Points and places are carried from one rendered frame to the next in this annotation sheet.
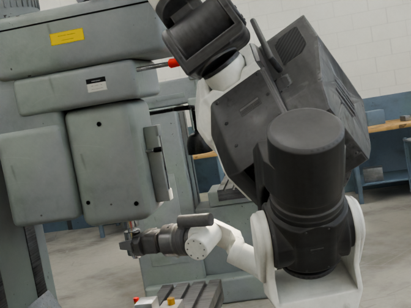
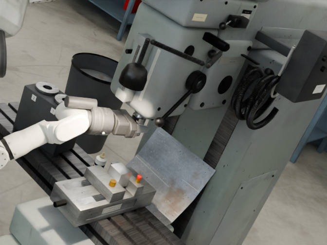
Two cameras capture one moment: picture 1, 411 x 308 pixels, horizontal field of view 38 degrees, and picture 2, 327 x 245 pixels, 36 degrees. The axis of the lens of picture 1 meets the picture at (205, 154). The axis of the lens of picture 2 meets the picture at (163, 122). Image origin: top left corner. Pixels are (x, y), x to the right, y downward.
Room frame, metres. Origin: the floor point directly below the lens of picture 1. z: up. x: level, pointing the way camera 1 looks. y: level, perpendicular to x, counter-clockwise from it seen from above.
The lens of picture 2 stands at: (2.32, -1.13, 1.96)
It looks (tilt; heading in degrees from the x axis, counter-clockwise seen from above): 24 degrees down; 113
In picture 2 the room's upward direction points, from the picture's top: 23 degrees clockwise
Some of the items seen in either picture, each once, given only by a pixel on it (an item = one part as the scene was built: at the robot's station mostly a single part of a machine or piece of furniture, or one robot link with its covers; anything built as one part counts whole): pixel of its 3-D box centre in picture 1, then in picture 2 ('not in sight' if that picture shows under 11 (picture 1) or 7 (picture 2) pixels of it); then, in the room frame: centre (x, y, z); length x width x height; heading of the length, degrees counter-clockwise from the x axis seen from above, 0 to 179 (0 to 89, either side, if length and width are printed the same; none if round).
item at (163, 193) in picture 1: (158, 163); (135, 68); (1.64, 0.13, 1.45); 0.04 x 0.04 x 0.21; 79
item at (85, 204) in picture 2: not in sight; (107, 189); (1.66, 0.21, 0.97); 0.35 x 0.15 x 0.11; 77
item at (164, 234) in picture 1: (161, 241); (112, 122); (1.62, 0.16, 1.23); 0.13 x 0.12 x 0.10; 152
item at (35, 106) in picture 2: not in sight; (49, 116); (1.27, 0.31, 1.02); 0.22 x 0.12 x 0.20; 0
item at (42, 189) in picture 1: (54, 170); (199, 60); (1.70, 0.43, 1.47); 0.24 x 0.19 x 0.26; 169
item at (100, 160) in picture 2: not in sight; (99, 164); (1.55, 0.31, 0.97); 0.04 x 0.04 x 0.11
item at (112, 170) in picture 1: (117, 160); (162, 60); (1.66, 0.24, 1.47); 0.21 x 0.19 x 0.32; 169
